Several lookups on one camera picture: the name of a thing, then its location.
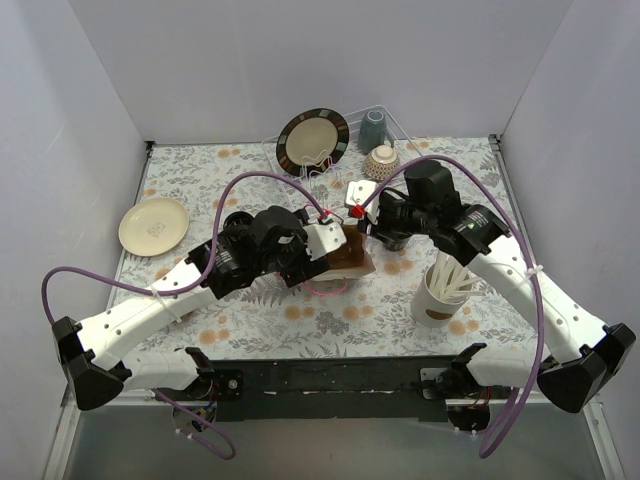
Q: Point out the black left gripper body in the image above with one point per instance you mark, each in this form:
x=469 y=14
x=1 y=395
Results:
x=310 y=267

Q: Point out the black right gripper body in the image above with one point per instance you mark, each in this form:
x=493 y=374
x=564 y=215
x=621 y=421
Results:
x=388 y=226

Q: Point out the black plastic lid stack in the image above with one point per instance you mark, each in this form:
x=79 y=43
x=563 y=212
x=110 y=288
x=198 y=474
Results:
x=238 y=218

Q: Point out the paper bag pink handles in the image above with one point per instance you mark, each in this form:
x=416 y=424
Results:
x=347 y=264

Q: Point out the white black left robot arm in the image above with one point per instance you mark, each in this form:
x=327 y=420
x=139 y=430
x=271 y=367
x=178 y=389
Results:
x=98 y=354

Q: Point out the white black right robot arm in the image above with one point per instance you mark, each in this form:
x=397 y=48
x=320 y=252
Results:
x=577 y=354

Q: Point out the patterned ceramic bowl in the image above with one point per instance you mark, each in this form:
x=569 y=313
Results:
x=380 y=163

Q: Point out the white cup with stirrers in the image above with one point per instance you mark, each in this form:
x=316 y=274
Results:
x=444 y=288

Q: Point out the grey green mug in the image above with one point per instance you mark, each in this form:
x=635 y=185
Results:
x=374 y=132

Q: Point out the dark rimmed plate in rack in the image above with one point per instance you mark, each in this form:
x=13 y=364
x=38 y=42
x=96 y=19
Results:
x=312 y=142

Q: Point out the floral tablecloth mat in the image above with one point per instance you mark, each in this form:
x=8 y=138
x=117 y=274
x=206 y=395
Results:
x=268 y=319

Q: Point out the cream plate on table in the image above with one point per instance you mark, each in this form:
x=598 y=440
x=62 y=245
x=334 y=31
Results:
x=153 y=227

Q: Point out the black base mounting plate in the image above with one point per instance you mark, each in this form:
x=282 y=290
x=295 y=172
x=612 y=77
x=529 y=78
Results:
x=327 y=388

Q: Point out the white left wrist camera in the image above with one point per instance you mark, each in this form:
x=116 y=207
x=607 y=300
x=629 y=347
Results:
x=323 y=239

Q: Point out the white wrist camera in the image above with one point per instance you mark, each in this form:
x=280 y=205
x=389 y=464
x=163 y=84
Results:
x=323 y=239
x=358 y=192

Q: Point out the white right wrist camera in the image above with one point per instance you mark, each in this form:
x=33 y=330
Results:
x=358 y=192

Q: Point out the white wire dish rack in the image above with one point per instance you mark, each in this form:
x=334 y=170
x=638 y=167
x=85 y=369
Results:
x=329 y=187

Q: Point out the aluminium frame rail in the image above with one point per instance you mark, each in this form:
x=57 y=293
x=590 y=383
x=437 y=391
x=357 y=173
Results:
x=330 y=435

